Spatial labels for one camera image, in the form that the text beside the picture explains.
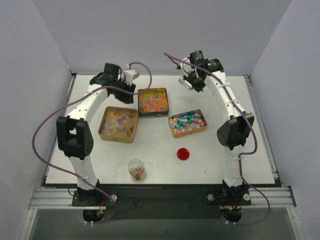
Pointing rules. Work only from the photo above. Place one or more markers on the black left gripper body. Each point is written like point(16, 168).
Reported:
point(125, 92)

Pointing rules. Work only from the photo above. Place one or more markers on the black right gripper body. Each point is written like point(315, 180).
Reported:
point(197, 83)

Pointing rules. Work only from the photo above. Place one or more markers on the shiny metal scoop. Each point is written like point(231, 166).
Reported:
point(185, 83)

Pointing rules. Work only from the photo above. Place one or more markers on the gold tin popsicle candies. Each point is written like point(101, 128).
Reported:
point(118, 124)

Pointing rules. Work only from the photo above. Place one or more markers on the gold tin neon star candies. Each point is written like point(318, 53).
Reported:
point(153, 103)

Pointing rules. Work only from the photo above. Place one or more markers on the gold tin pastel star candies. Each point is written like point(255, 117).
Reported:
point(187, 123)

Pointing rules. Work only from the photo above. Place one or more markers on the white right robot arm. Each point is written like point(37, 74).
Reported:
point(237, 123)

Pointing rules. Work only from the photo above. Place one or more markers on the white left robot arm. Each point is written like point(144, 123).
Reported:
point(74, 136)

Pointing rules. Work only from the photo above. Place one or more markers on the clear glass jar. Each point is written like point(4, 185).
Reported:
point(136, 169)

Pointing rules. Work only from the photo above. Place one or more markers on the red jar lid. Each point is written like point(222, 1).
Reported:
point(183, 154)

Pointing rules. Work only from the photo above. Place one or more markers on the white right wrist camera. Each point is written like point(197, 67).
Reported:
point(180, 64)

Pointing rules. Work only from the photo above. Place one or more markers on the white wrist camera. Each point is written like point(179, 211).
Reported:
point(131, 75)
point(180, 64)

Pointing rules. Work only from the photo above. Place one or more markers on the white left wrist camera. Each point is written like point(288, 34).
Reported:
point(131, 75)

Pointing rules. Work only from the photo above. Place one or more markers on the aluminium frame rail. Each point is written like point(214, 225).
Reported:
point(59, 198)

